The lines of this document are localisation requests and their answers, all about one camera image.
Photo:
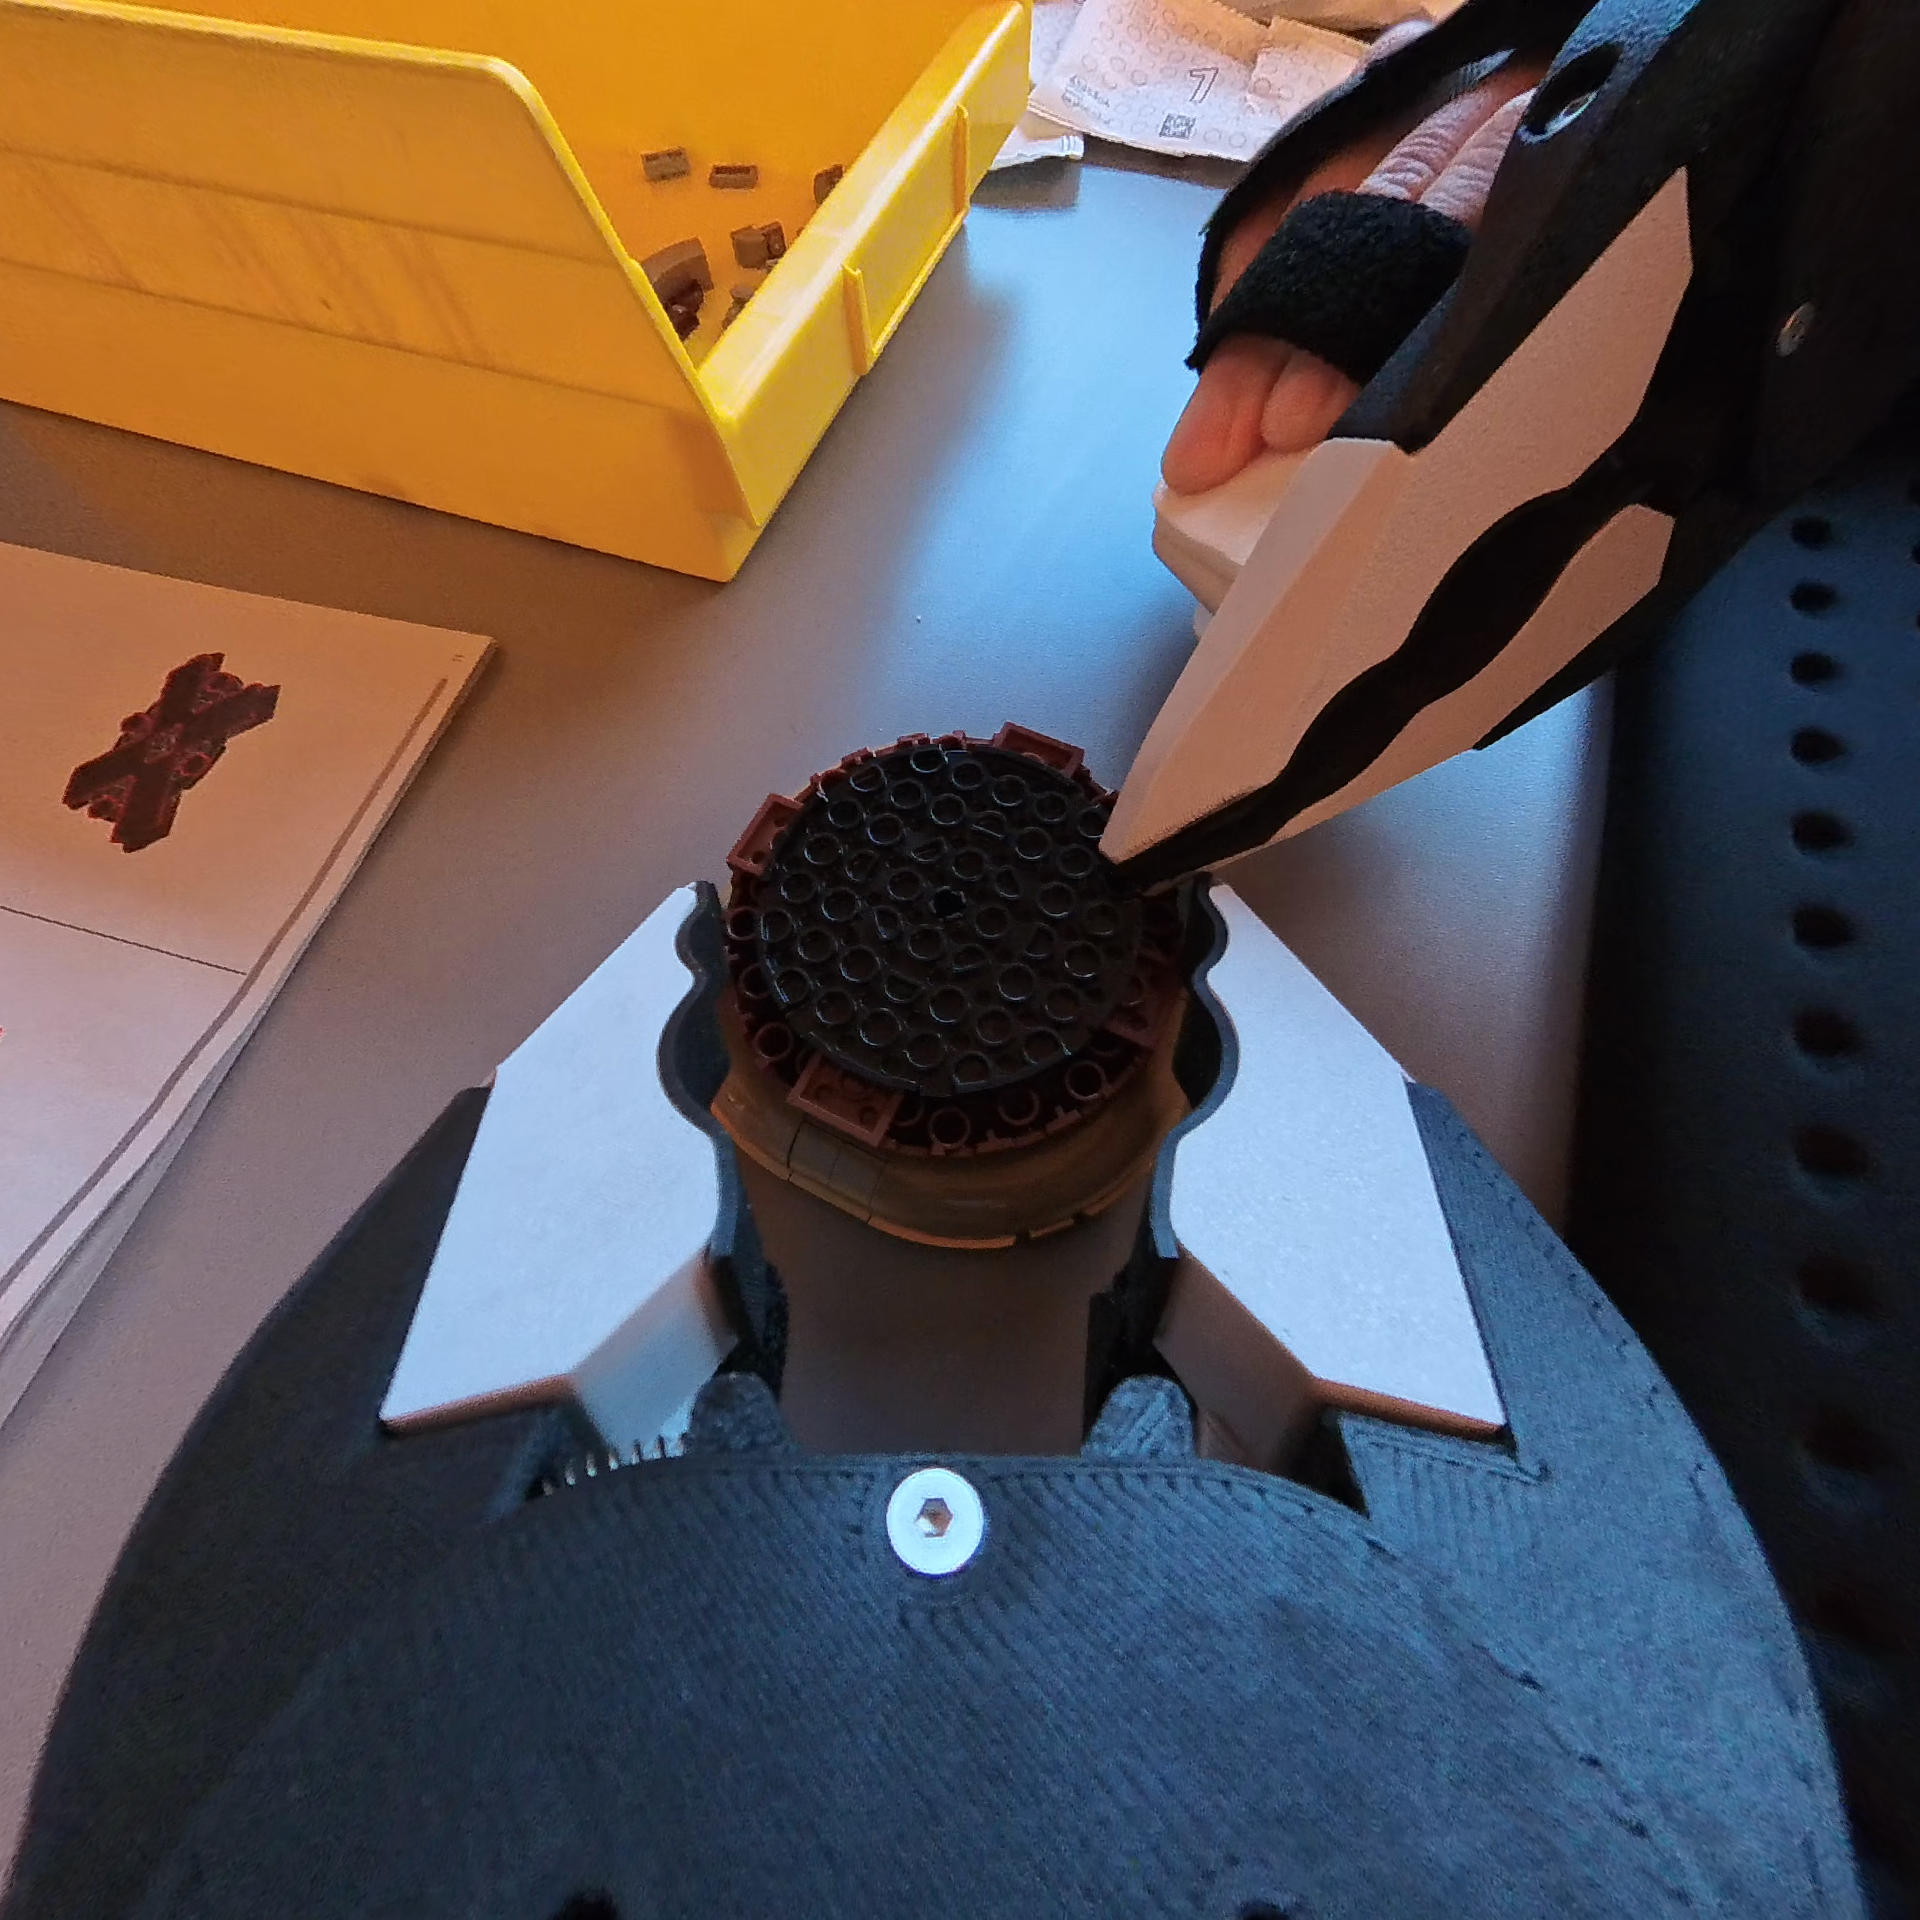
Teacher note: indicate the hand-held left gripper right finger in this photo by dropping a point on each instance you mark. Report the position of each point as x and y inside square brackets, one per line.
[1337, 1216]

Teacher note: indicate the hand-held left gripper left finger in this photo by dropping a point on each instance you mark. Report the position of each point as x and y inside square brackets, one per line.
[572, 1216]

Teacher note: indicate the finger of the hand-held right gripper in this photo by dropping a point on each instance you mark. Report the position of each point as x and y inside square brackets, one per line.
[1319, 642]
[1519, 642]

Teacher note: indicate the round toy brick model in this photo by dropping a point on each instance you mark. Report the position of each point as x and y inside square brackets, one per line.
[946, 962]

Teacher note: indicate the yellow plastic bin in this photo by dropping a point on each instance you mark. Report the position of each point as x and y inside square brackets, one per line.
[300, 302]

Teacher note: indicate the person's right forearm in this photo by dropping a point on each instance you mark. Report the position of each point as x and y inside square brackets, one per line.
[1864, 93]

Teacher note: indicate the person's right hand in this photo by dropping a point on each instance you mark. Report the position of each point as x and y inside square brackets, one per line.
[1441, 149]

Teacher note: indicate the white paper napkin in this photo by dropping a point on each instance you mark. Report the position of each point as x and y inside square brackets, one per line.
[1226, 537]

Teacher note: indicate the black dotted mat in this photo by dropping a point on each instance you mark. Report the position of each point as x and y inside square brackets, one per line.
[1771, 978]

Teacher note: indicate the open instruction booklet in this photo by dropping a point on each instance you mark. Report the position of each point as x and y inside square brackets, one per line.
[151, 899]

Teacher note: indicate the scattered loose toy bricks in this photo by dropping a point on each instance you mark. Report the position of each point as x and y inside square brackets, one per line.
[688, 266]

